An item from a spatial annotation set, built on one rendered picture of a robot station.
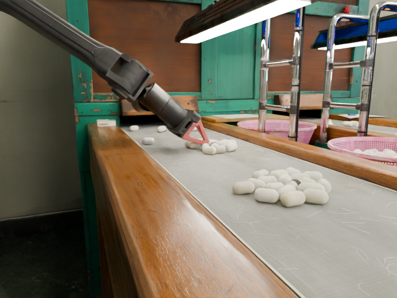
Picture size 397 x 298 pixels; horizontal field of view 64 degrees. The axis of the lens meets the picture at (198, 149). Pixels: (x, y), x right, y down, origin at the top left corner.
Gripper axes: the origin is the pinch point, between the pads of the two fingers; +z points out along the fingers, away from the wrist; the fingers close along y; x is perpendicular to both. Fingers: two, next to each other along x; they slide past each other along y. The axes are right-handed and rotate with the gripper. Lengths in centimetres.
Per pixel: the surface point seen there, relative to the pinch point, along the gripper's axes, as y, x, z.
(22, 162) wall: 133, 63, -27
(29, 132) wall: 133, 46, -35
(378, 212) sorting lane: -46.7, -1.5, 5.1
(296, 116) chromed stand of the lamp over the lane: -8.4, -18.8, 12.2
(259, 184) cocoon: -34.7, 4.2, -3.8
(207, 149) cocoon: -7.0, 2.1, -1.4
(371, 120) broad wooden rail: 21, -54, 63
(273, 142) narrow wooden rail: -8.9, -9.7, 11.1
